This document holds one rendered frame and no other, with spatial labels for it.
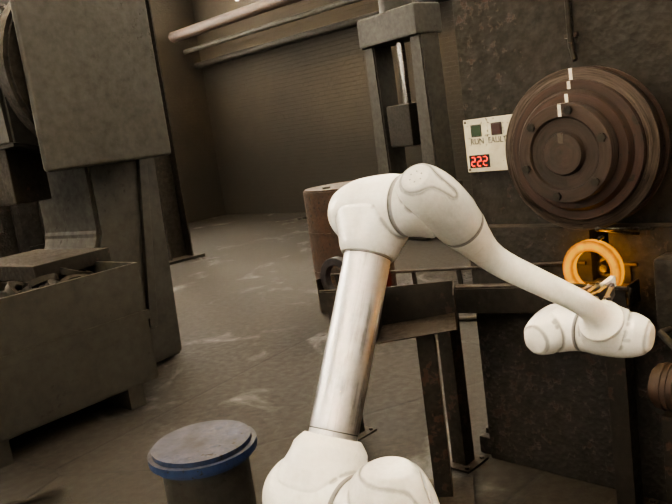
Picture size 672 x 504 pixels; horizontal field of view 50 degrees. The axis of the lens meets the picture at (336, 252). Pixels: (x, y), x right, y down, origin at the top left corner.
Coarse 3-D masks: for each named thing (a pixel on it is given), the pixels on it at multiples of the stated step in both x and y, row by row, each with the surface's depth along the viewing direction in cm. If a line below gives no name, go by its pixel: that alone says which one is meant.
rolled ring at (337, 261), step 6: (330, 258) 294; (336, 258) 292; (342, 258) 292; (324, 264) 297; (330, 264) 295; (336, 264) 292; (324, 270) 298; (330, 270) 300; (324, 276) 299; (330, 276) 301; (324, 282) 300; (330, 282) 300; (324, 288) 300; (330, 288) 299
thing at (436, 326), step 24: (408, 288) 246; (432, 288) 245; (384, 312) 249; (408, 312) 248; (432, 312) 246; (456, 312) 233; (384, 336) 236; (408, 336) 230; (432, 336) 234; (432, 360) 236; (432, 384) 238; (432, 408) 239; (432, 432) 241; (432, 456) 242; (432, 480) 256; (456, 480) 254
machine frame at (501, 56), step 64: (512, 0) 230; (576, 0) 216; (640, 0) 203; (512, 64) 234; (576, 64) 220; (640, 64) 207; (512, 192) 244; (640, 256) 213; (512, 320) 249; (512, 384) 255; (576, 384) 237; (640, 384) 222; (512, 448) 261; (576, 448) 242; (640, 448) 226
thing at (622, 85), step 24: (576, 72) 205; (600, 72) 200; (528, 96) 216; (624, 96) 197; (648, 120) 194; (648, 144) 195; (648, 168) 196; (648, 192) 198; (552, 216) 219; (600, 216) 209; (624, 216) 204
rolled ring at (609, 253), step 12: (588, 240) 216; (600, 240) 216; (576, 252) 219; (600, 252) 214; (612, 252) 211; (564, 264) 223; (576, 264) 223; (612, 264) 212; (564, 276) 224; (576, 276) 222
